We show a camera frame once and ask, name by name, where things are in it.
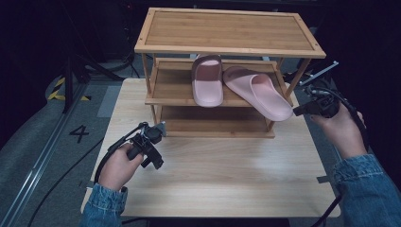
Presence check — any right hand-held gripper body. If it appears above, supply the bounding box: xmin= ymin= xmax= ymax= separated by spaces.
xmin=299 ymin=61 xmax=341 ymax=119

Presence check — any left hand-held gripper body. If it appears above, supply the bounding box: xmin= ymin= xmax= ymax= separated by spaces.
xmin=126 ymin=121 xmax=167 ymax=162

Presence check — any pink slipper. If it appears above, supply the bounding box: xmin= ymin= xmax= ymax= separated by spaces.
xmin=222 ymin=65 xmax=294 ymax=123
xmin=191 ymin=54 xmax=224 ymax=109

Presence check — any wooden three-tier shoe rack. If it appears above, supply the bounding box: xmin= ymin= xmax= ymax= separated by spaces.
xmin=134 ymin=7 xmax=327 ymax=139

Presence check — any person's left hand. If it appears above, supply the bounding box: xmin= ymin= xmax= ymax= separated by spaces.
xmin=97 ymin=143 xmax=145 ymax=192

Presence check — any person's right hand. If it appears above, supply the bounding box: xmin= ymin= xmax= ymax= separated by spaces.
xmin=309 ymin=103 xmax=369 ymax=161

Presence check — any black metal stand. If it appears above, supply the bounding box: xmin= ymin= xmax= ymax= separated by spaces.
xmin=283 ymin=60 xmax=333 ymax=93

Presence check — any black tripod stand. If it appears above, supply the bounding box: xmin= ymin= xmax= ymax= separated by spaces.
xmin=61 ymin=51 xmax=125 ymax=114

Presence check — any yellow black floor tape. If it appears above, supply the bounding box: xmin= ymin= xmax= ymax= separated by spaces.
xmin=46 ymin=77 xmax=93 ymax=102

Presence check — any right hand-held gripper black cable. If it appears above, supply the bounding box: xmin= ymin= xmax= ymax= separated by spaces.
xmin=304 ymin=84 xmax=371 ymax=227

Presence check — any hand-held gripper black cable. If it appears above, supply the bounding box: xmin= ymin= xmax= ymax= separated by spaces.
xmin=304 ymin=84 xmax=371 ymax=227
xmin=94 ymin=121 xmax=149 ymax=185

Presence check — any left hand-held gripper black cable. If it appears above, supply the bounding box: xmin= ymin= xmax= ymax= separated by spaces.
xmin=94 ymin=121 xmax=149 ymax=185

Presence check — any black floor cable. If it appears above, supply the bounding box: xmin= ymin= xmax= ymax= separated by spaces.
xmin=26 ymin=136 xmax=105 ymax=227

